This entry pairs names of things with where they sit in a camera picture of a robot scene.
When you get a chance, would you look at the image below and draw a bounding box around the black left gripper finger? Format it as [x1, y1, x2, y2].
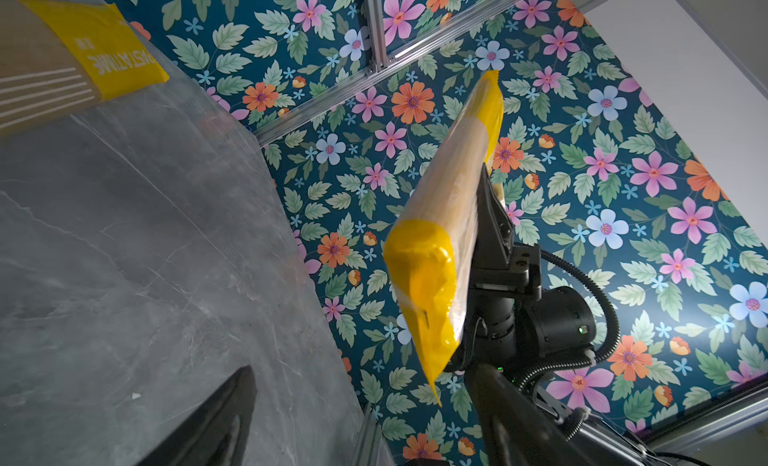
[140, 366, 257, 466]

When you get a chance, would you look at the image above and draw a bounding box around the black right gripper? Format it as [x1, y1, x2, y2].
[470, 166, 543, 298]

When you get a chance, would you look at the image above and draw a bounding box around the yellow pasta pack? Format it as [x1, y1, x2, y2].
[383, 71, 504, 388]
[1, 0, 169, 136]

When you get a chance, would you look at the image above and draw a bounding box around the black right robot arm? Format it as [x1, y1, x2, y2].
[446, 172, 678, 465]

